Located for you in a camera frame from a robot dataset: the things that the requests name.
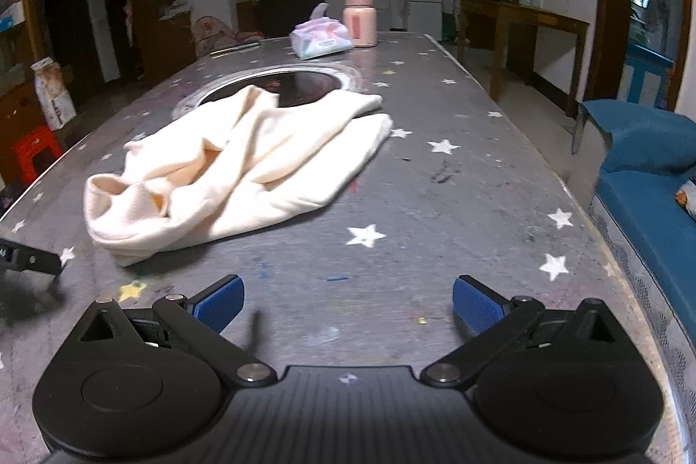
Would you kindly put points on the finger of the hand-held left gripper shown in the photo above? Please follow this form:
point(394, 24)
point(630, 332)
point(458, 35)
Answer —
point(30, 257)

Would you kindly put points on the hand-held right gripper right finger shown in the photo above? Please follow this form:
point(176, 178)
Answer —
point(476, 303)

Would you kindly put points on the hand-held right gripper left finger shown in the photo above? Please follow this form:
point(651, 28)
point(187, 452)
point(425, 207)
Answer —
point(220, 301)

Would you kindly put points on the cream cloth garment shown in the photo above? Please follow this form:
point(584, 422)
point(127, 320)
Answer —
point(261, 170)

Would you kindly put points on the grey star tablecloth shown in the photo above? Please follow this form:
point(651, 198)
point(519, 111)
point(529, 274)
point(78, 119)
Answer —
point(462, 203)

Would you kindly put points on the red plastic stool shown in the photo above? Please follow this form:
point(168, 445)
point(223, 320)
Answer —
point(35, 146)

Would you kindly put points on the pet food bag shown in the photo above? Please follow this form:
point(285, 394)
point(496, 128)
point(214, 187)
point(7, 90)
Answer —
point(51, 94)

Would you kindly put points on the blue sofa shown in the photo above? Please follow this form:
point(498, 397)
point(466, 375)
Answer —
point(652, 225)

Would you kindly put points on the round built-in cooktop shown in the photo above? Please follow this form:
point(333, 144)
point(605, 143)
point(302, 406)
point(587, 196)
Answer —
point(304, 83)

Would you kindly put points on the printed snack bag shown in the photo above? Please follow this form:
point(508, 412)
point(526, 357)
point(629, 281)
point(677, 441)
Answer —
point(688, 200)

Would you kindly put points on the dark flat object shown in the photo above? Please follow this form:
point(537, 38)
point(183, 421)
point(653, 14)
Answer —
point(234, 48)

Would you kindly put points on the pink baby rocker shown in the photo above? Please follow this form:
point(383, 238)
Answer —
point(212, 32)

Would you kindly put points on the pastel tissue pack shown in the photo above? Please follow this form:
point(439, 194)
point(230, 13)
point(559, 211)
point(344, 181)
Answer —
point(321, 40)

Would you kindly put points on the wooden side table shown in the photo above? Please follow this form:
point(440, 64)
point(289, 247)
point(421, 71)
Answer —
point(544, 18)

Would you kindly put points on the blue cabinet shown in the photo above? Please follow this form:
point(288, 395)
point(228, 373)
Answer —
point(650, 67)

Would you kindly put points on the pink bottle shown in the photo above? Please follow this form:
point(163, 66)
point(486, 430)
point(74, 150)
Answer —
point(360, 21)

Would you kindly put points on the wooden door frame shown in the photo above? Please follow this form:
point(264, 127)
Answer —
point(612, 7)

